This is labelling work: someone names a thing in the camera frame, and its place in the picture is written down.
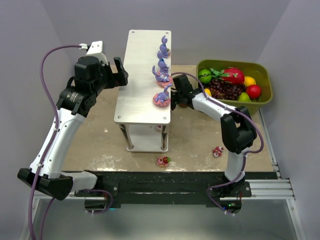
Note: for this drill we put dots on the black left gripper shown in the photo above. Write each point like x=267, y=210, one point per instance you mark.
x=113, y=77

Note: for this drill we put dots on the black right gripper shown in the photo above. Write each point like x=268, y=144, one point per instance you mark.
x=176, y=93

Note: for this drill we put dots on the red white strawberry toy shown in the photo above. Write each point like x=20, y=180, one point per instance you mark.
x=159, y=128

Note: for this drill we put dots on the purple bunny with blue bow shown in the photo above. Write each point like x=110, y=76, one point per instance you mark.
x=163, y=66

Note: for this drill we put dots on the purple bunny with strawberry cake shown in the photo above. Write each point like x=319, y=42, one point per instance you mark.
x=164, y=52

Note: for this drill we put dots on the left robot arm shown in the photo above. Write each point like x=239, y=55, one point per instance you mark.
x=91, y=76

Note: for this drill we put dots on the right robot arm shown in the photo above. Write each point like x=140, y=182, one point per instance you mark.
x=238, y=131

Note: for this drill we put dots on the white two-tier shelf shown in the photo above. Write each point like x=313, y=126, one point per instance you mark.
x=135, y=113

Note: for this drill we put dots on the green glass bottle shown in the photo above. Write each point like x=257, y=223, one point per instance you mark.
x=183, y=105

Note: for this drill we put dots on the yellow toy mango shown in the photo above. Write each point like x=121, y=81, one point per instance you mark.
x=208, y=92

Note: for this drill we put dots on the green toy lime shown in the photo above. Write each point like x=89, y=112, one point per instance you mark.
x=205, y=76

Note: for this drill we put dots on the purple toy grape bunch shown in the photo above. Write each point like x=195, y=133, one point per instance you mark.
x=222, y=90

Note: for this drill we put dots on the red toy dragon fruit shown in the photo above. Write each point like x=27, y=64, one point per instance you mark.
x=230, y=75

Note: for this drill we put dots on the pink strawberry donut toy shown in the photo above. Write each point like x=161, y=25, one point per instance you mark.
x=163, y=161

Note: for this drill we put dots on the red pink bear toy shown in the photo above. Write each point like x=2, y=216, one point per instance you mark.
x=217, y=151

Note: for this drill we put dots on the green toy apple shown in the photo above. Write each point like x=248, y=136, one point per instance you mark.
x=244, y=97

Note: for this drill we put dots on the yellow toy lemon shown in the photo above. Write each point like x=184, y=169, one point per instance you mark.
x=249, y=81

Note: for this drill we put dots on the red toy apple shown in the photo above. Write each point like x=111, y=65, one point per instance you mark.
x=254, y=91

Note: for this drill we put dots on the olive green plastic bin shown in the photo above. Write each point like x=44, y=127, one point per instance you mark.
x=251, y=69

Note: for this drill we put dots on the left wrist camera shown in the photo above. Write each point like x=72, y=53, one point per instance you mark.
x=95, y=49

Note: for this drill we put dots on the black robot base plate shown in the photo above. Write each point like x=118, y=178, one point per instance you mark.
x=168, y=188

